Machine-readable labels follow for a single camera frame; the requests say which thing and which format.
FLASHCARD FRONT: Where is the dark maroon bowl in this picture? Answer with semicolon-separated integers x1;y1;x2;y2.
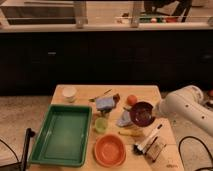
130;102;155;127

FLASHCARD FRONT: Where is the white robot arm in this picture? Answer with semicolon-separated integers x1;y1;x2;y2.
156;85;213;137

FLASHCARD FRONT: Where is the orange fruit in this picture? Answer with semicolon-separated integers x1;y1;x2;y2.
126;95;137;106

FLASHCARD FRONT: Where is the green cucumber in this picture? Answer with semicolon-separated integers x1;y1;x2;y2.
123;107;131;112

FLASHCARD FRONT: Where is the yellow corn cob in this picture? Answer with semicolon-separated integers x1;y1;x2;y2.
118;130;143;137

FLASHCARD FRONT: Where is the blue-grey cloth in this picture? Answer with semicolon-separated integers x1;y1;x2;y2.
116;111;132;127

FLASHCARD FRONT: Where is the small brown object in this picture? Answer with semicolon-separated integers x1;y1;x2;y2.
113;94;120;102

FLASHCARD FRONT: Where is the small green cup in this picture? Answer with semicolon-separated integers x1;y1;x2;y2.
95;117;108;133

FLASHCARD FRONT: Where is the orange bowl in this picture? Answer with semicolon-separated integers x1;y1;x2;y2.
94;134;126;168

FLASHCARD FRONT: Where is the white cup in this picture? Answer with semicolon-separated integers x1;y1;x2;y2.
62;86;77;102

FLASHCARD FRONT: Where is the green plastic tray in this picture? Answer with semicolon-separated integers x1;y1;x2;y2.
30;105;92;167

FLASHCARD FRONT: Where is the black stand left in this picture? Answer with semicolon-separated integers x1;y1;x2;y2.
0;128;35;171

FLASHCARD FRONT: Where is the wooden block with black frame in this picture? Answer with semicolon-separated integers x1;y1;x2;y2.
145;137;166;162

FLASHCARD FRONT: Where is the black cable right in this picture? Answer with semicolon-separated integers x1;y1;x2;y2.
178;135;213;171

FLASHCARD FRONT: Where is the white handled brush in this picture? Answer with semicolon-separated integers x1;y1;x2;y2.
133;124;162;155

